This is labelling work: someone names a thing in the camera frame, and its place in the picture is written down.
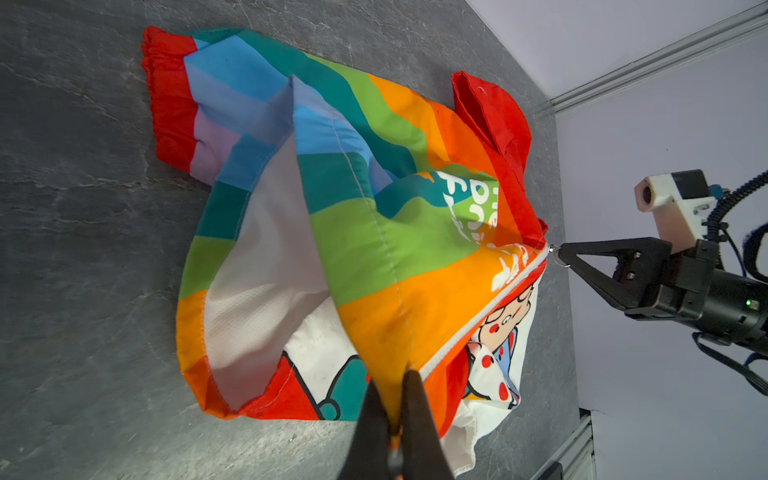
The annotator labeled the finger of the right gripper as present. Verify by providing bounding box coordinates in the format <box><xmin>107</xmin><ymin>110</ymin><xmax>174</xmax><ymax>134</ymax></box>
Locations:
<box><xmin>557</xmin><ymin>237</ymin><xmax>672</xmax><ymax>311</ymax></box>

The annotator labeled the rainbow red kids jacket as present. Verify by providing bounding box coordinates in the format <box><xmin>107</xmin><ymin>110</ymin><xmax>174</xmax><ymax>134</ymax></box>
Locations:
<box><xmin>142</xmin><ymin>26</ymin><xmax>547</xmax><ymax>475</ymax></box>

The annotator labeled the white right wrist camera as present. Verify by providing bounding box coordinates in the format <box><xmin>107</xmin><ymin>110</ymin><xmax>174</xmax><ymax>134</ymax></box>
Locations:
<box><xmin>634</xmin><ymin>170</ymin><xmax>717</xmax><ymax>254</ymax></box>

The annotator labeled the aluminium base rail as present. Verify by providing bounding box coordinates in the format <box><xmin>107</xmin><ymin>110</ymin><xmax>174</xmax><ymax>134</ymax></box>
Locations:
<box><xmin>531</xmin><ymin>411</ymin><xmax>597</xmax><ymax>480</ymax></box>

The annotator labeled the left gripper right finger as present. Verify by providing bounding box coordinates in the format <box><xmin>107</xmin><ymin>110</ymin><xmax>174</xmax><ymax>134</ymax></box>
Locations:
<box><xmin>401</xmin><ymin>370</ymin><xmax>454</xmax><ymax>480</ymax></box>

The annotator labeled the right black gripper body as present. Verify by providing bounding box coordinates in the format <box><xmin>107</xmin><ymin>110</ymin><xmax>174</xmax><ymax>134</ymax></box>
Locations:
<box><xmin>625</xmin><ymin>240</ymin><xmax>767</xmax><ymax>357</ymax></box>

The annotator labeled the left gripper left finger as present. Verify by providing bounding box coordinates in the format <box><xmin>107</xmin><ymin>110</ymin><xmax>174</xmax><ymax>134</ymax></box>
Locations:
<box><xmin>337</xmin><ymin>382</ymin><xmax>390</xmax><ymax>480</ymax></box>

